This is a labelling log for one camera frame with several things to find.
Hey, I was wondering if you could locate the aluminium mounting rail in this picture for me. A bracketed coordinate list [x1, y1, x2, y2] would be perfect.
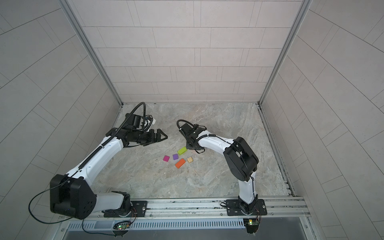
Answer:
[85, 196, 311, 221]

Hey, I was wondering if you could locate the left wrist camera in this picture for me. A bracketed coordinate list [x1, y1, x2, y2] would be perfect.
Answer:
[123, 114, 156, 131]

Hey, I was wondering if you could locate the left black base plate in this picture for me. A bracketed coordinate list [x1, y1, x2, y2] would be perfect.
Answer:
[102, 201, 148, 218]

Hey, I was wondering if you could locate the right aluminium corner post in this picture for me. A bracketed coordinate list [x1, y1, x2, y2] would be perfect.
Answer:
[259, 0, 312, 107]

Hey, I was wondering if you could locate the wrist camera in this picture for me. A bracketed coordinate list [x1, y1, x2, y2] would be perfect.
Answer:
[123, 114, 156, 131]
[181, 123, 207, 136]

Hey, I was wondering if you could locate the orange block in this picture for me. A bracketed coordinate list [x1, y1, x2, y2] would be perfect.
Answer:
[175, 159, 186, 169]

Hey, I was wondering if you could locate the controller board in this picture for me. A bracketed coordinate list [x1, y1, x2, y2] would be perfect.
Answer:
[113, 221, 132, 231]
[243, 219, 260, 234]

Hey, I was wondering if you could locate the left controller board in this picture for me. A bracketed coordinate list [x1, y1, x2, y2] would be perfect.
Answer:
[113, 221, 132, 231]

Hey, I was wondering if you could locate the left black cable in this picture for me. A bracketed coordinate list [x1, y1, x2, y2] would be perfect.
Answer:
[28, 187, 116, 237]

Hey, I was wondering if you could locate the left aluminium corner post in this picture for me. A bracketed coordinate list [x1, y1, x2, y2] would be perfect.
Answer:
[58, 0, 124, 107]

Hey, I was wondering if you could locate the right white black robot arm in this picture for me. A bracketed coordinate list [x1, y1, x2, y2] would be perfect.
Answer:
[183, 131, 259, 215]

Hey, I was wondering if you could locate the aluminium corner post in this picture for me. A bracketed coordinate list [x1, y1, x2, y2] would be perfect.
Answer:
[259, 0, 312, 107]
[58, 0, 124, 107]

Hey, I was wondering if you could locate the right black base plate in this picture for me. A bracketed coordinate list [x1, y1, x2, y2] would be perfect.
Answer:
[221, 199, 268, 216]

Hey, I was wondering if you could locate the corrugated black conduit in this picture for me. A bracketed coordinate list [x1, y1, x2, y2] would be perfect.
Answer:
[177, 120, 194, 130]
[78, 102, 155, 172]

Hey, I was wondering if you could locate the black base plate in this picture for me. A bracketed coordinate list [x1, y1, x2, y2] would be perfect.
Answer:
[221, 199, 268, 216]
[102, 201, 148, 218]

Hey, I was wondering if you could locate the right controller board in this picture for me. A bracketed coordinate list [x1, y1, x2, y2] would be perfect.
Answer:
[243, 219, 260, 234]

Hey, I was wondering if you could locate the right corrugated black conduit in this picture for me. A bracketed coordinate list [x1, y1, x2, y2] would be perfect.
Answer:
[177, 120, 194, 130]

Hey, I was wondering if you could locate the lime green block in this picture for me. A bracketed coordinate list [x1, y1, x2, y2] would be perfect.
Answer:
[177, 147, 187, 155]

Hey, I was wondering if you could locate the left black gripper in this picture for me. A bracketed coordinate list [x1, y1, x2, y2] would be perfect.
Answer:
[131, 128, 168, 145]

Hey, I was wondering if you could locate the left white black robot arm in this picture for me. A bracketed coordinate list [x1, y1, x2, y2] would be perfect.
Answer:
[50, 128, 168, 220]

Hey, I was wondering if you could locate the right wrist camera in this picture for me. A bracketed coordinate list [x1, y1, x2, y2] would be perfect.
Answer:
[181, 123, 207, 136]

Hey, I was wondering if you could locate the left corrugated black conduit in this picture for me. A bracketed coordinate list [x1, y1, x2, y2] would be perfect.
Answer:
[78, 102, 155, 172]

